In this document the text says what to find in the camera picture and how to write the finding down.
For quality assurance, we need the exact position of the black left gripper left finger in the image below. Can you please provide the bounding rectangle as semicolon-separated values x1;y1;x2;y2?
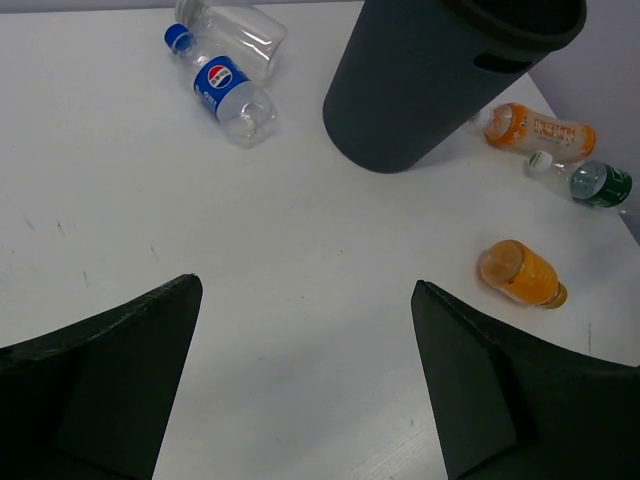
1;274;203;479

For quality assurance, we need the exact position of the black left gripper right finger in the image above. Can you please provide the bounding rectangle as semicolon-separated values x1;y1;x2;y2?
411;281;639;479

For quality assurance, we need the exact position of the small orange plastic bottle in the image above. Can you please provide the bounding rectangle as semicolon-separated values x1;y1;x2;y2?
478;239;568;309

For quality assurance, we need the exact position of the dark grey plastic bin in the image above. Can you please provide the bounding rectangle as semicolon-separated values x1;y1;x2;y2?
323;0;587;173

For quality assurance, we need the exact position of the green label clear bottle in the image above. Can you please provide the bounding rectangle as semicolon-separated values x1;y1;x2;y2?
524;150;639;215

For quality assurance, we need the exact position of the orange label juice bottle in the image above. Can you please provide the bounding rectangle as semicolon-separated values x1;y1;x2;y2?
465;103;597;163

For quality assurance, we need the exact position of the Pepsi label clear bottle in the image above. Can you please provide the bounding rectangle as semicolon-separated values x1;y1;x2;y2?
164;23;277;149

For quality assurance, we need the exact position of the clear empty plastic bottle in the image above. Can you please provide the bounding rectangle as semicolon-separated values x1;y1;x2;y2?
174;0;288;85

